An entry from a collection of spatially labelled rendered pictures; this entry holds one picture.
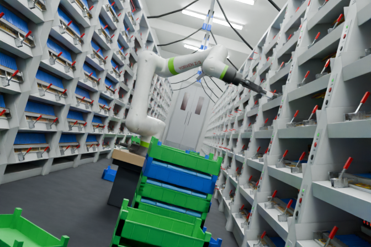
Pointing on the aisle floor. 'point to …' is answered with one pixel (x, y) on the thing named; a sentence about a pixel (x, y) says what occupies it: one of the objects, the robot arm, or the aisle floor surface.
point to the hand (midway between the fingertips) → (266, 93)
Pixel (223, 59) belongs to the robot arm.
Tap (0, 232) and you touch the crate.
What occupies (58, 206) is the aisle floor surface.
